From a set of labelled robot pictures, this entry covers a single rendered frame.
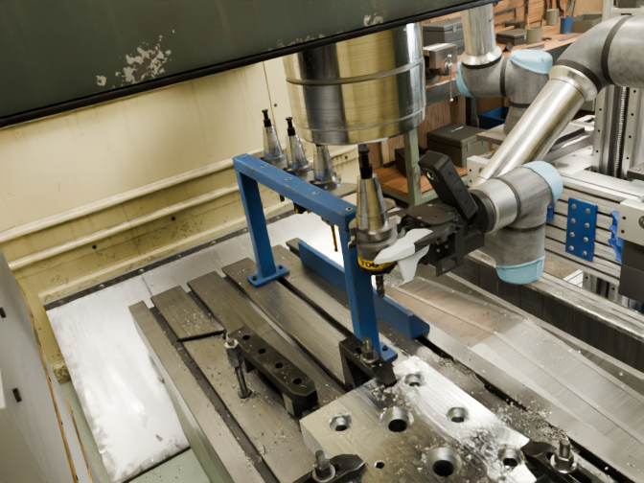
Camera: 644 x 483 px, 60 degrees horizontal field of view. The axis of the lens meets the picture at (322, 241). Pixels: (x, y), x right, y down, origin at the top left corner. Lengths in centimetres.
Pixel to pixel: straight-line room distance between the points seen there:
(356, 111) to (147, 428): 106
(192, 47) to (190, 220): 131
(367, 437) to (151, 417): 75
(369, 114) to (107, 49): 28
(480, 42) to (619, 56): 71
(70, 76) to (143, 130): 121
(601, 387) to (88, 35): 119
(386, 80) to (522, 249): 44
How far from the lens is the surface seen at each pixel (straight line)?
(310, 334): 121
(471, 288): 171
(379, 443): 85
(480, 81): 178
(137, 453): 147
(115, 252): 171
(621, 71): 110
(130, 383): 155
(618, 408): 134
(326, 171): 108
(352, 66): 60
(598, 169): 180
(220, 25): 47
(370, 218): 72
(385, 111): 62
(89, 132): 161
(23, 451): 41
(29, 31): 44
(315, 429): 89
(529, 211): 91
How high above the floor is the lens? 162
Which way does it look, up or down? 27 degrees down
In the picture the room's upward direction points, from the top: 10 degrees counter-clockwise
